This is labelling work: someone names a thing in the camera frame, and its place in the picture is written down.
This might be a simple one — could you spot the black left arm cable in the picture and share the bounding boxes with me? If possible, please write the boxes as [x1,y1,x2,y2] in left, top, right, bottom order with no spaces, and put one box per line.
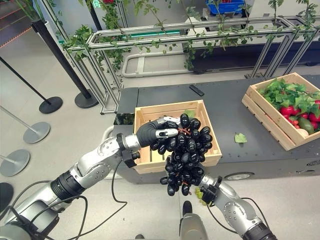
[72,159,129,240]

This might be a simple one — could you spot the wooden crate with produce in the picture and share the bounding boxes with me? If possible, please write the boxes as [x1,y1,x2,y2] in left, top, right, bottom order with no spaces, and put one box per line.
[241,72,320,152]

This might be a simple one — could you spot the empty slatted wooden crate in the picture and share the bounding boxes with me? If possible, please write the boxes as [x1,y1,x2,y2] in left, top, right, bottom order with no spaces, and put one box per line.
[133,99,223,175]

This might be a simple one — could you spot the silver robot leg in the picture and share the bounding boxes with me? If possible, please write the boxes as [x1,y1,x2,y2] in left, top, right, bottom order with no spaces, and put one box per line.
[178,200,209,240]

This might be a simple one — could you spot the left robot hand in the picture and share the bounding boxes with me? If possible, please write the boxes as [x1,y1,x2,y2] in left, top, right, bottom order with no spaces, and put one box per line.
[135,114,181,149]

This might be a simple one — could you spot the beige round vegetable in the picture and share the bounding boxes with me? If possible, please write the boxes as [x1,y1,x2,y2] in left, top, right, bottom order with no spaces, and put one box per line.
[294,128,310,138]

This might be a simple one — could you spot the black grape bunch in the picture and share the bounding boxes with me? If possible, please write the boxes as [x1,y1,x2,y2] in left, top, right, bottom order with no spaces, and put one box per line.
[149,113,214,197]

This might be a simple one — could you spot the green avocado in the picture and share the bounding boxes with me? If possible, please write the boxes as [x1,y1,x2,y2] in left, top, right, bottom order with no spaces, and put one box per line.
[297,116,315,135]

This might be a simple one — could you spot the white tubular floor frame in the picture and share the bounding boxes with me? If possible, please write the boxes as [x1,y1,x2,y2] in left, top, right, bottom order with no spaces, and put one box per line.
[121,53,194,79]

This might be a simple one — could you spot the thick black stanchion post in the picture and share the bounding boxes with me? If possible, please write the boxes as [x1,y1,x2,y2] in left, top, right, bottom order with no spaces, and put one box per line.
[31,19,100,110]

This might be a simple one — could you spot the aluminium profile frame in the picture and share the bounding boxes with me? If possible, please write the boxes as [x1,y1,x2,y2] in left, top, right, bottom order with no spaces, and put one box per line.
[44,0,320,116]

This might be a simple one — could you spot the black round stanchion base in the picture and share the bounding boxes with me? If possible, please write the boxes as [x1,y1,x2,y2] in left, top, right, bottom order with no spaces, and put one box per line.
[0,182,15,213]

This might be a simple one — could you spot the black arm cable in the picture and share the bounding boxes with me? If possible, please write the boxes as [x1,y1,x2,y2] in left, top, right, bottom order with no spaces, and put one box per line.
[206,197,266,236]
[72,159,129,240]

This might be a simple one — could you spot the thin black stanchion post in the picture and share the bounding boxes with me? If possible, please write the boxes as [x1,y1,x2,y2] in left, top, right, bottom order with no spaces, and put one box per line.
[0,56,64,115]

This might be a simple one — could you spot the artificial green vines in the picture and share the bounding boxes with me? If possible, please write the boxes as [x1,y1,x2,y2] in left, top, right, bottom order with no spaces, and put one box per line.
[14,0,320,73]

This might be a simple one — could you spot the large red bell pepper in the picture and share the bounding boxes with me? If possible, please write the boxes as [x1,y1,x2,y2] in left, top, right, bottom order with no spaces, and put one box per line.
[279,105,302,118]

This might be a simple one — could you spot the blue plastic crate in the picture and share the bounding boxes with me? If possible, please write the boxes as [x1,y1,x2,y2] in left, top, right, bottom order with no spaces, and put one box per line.
[205,0,246,15]

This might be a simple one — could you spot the small green leaf piece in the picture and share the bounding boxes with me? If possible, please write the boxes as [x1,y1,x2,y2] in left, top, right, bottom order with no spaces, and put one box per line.
[194,187,209,206]

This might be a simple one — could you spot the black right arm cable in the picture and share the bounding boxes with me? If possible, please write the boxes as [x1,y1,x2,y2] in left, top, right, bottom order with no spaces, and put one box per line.
[206,197,266,236]

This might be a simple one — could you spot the black remote control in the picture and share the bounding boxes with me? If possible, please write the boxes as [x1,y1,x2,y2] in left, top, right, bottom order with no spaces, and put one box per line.
[188,84,205,97]

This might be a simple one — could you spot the loose green leaf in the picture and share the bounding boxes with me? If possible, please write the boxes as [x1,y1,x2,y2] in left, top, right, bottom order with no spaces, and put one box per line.
[234,132,248,144]

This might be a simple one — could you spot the grey stanchion post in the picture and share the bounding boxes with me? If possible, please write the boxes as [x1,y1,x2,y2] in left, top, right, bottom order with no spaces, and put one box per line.
[0,105,51,145]
[0,149,31,178]

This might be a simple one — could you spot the green leafy foliage bunch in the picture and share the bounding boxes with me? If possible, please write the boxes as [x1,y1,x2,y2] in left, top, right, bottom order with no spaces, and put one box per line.
[257,77,320,117]

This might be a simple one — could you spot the dark low machine base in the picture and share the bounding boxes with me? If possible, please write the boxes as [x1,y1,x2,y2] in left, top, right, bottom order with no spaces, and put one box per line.
[191,41,320,75]

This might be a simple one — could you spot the dark planter box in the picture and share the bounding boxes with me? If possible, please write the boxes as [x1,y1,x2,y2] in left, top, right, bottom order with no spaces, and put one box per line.
[113,112,136,126]

